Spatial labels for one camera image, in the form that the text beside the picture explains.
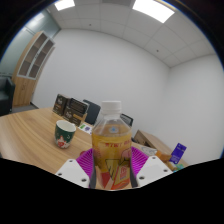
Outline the wooden side desk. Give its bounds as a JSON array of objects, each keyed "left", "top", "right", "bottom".
[{"left": 133, "top": 129, "right": 189, "bottom": 168}]

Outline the dark padded office chair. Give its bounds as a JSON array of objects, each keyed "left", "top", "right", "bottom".
[{"left": 82, "top": 99, "right": 102, "bottom": 126}]

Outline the flat dark box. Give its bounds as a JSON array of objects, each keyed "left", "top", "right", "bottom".
[{"left": 66, "top": 97, "right": 90, "bottom": 118}]

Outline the large square ceiling light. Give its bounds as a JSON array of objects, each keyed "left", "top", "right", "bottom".
[{"left": 132, "top": 0, "right": 176, "bottom": 24}]

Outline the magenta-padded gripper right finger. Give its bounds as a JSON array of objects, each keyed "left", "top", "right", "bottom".
[{"left": 128, "top": 146, "right": 174, "bottom": 189}]

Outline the wooden shelf cabinet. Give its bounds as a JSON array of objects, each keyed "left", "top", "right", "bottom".
[{"left": 12, "top": 30, "right": 56, "bottom": 108}]

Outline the green and white mug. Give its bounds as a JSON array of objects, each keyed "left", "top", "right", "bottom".
[{"left": 54, "top": 119, "right": 77, "bottom": 149}]

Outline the tall dark brown box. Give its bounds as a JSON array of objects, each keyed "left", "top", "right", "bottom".
[{"left": 52, "top": 93, "right": 70, "bottom": 117}]

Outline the purple standing box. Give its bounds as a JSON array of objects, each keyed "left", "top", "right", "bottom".
[{"left": 168, "top": 142, "right": 188, "bottom": 165}]

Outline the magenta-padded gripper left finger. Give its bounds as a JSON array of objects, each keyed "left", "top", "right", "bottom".
[{"left": 54, "top": 148, "right": 98, "bottom": 189}]

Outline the black leather sofa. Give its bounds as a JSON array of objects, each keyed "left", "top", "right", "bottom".
[{"left": 0, "top": 77, "right": 16, "bottom": 117}]

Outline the yellow tea bottle white cap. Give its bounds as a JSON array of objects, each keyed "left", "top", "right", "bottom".
[{"left": 91, "top": 100, "right": 133, "bottom": 191}]

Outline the small square ceiling light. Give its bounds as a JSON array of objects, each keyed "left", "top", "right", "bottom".
[{"left": 54, "top": 0, "right": 76, "bottom": 12}]

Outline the white and green leaflet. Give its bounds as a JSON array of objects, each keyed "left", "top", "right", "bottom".
[{"left": 77, "top": 123, "right": 94, "bottom": 135}]

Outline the black mesh office chair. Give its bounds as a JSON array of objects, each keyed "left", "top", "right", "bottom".
[{"left": 119, "top": 113, "right": 134, "bottom": 128}]

